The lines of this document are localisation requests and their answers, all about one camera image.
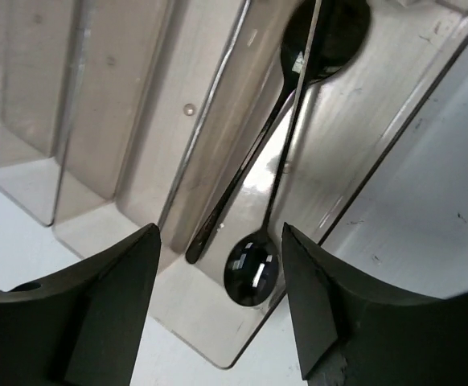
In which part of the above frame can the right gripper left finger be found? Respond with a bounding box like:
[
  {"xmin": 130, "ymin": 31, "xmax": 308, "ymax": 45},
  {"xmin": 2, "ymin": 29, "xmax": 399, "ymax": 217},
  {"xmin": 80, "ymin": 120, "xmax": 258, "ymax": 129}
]
[{"xmin": 0, "ymin": 224, "xmax": 161, "ymax": 385}]

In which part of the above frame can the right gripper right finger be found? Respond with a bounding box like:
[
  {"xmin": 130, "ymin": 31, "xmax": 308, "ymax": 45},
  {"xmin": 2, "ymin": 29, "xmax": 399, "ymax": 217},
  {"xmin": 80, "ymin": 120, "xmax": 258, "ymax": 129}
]
[{"xmin": 281, "ymin": 224, "xmax": 468, "ymax": 385}]

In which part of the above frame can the black spoon short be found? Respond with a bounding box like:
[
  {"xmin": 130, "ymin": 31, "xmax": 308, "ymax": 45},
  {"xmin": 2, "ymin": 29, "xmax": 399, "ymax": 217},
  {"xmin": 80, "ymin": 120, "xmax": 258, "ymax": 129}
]
[{"xmin": 224, "ymin": 1, "xmax": 334, "ymax": 307}]

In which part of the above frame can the black spoon long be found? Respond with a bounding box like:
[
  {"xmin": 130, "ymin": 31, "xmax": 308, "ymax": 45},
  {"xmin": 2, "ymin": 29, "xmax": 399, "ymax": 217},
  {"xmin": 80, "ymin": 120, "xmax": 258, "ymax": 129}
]
[{"xmin": 185, "ymin": 1, "xmax": 371, "ymax": 264}]

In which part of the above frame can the clear plastic organizer tray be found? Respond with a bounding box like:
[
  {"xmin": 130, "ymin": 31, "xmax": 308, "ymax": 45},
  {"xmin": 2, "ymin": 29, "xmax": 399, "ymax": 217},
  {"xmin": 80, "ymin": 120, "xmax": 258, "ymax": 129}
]
[{"xmin": 0, "ymin": 1, "xmax": 468, "ymax": 369}]

